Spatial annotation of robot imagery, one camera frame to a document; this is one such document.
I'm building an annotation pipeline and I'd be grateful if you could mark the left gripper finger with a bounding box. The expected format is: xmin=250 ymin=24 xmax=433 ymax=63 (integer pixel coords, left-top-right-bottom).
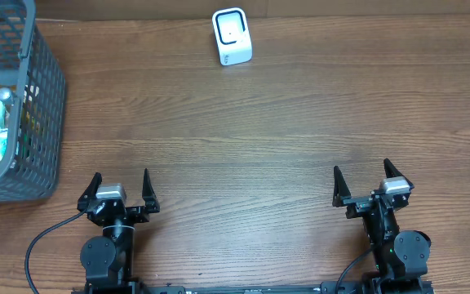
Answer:
xmin=77 ymin=172 xmax=102 ymax=212
xmin=141 ymin=168 xmax=160 ymax=213

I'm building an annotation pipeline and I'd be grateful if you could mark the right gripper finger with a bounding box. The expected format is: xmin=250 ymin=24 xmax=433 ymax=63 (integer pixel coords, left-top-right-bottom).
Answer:
xmin=384 ymin=158 xmax=415 ymax=190
xmin=332 ymin=166 xmax=352 ymax=207

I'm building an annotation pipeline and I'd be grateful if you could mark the yellow liquid bottle silver cap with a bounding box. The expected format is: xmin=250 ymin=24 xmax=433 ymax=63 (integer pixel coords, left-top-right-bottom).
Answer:
xmin=0 ymin=87 xmax=16 ymax=105

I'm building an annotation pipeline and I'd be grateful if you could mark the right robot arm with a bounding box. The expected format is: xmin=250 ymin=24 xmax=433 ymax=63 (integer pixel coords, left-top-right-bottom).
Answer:
xmin=332 ymin=158 xmax=433 ymax=293

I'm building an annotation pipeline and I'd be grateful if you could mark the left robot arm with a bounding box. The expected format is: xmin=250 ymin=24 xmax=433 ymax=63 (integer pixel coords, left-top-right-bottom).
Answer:
xmin=77 ymin=171 xmax=160 ymax=293

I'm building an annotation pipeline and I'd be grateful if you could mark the white barcode scanner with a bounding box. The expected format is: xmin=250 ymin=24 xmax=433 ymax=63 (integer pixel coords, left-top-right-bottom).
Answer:
xmin=211 ymin=7 xmax=253 ymax=66

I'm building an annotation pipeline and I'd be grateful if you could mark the grey plastic shopping basket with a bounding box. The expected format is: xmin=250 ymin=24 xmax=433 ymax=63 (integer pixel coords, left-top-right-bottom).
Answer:
xmin=0 ymin=0 xmax=67 ymax=202

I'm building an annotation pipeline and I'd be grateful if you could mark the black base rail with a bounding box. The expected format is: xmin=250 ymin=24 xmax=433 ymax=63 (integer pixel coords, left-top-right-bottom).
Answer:
xmin=71 ymin=281 xmax=436 ymax=294

